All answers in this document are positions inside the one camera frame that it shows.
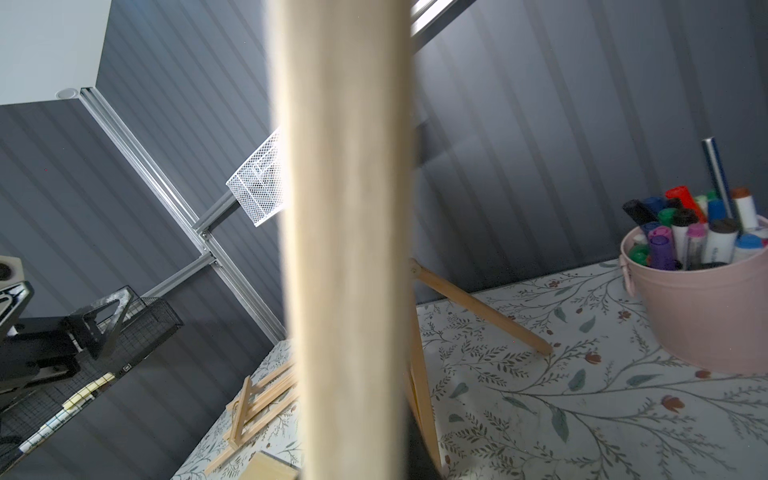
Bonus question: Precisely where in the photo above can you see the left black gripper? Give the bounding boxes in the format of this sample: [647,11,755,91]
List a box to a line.
[1,256,144,360]

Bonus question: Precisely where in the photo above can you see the wooden easel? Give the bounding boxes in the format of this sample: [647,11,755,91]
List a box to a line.
[406,259,553,472]
[204,359,298,475]

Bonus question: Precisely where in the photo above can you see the plywood board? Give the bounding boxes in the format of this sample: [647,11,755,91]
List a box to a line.
[267,1,414,479]
[239,451,300,480]

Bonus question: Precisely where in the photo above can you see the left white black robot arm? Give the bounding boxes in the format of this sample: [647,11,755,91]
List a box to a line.
[1,256,147,409]

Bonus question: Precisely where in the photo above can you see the yellow sticky notes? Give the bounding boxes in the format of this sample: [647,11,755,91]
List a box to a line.
[18,372,116,454]

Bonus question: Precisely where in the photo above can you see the pink marker bucket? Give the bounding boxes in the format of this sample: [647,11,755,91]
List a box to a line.
[617,136,768,377]

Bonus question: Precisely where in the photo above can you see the black wire wall basket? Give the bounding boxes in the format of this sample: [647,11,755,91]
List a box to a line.
[1,284,183,471]

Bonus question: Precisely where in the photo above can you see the white wire mesh basket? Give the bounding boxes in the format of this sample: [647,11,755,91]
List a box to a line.
[226,129,284,227]

